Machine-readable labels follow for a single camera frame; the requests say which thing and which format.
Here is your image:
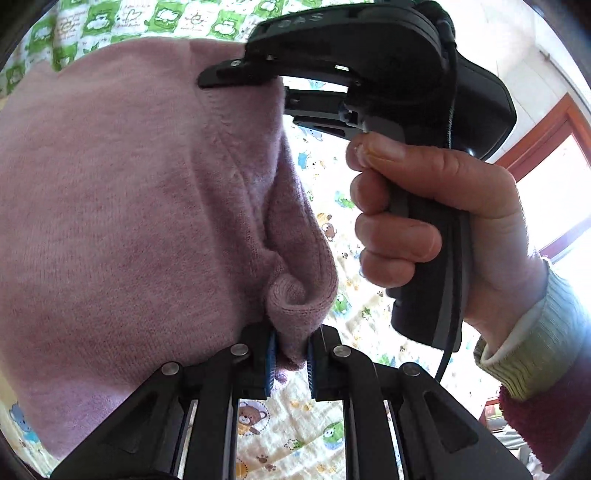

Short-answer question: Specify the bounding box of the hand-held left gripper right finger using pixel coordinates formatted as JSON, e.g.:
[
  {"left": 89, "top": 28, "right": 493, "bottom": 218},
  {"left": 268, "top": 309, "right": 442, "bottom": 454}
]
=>
[{"left": 305, "top": 325, "right": 536, "bottom": 480}]

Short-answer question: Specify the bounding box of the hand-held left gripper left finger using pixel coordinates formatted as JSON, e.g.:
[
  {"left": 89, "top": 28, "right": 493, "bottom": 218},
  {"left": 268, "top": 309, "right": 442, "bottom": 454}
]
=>
[{"left": 50, "top": 320, "right": 280, "bottom": 480}]

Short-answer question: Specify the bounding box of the purple knitted sweater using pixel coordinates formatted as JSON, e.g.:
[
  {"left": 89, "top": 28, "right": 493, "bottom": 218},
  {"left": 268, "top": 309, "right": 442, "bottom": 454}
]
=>
[{"left": 0, "top": 37, "right": 341, "bottom": 468}]

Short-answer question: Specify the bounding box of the person's right hand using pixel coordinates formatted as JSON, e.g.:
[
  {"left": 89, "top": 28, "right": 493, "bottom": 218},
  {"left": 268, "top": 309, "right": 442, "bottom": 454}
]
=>
[{"left": 345, "top": 133, "right": 551, "bottom": 343}]

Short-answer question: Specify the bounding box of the green checkered quilt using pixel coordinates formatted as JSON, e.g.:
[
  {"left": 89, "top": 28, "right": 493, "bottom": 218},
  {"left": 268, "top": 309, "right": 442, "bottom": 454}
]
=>
[{"left": 0, "top": 0, "right": 376, "bottom": 99}]

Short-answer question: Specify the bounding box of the person's right forearm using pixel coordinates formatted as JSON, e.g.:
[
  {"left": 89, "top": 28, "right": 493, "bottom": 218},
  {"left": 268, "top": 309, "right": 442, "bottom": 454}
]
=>
[{"left": 473, "top": 251, "right": 591, "bottom": 474}]

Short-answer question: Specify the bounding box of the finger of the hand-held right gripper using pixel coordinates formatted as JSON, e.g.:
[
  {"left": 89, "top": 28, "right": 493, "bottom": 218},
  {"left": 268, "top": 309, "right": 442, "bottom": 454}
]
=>
[
  {"left": 198, "top": 58, "right": 284, "bottom": 90},
  {"left": 281, "top": 86, "right": 366, "bottom": 140}
]

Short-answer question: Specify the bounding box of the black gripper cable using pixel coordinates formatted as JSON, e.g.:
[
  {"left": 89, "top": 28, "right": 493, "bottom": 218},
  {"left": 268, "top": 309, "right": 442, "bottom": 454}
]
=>
[{"left": 434, "top": 9, "right": 465, "bottom": 386}]

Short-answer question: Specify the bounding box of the wooden window frame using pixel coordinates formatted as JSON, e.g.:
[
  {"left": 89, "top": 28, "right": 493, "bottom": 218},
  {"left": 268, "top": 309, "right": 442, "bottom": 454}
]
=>
[{"left": 493, "top": 92, "right": 591, "bottom": 261}]

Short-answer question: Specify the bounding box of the yellow cartoon print bed sheet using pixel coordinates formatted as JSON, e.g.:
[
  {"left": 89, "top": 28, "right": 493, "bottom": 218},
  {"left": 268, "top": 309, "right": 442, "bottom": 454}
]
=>
[{"left": 0, "top": 78, "right": 505, "bottom": 480}]

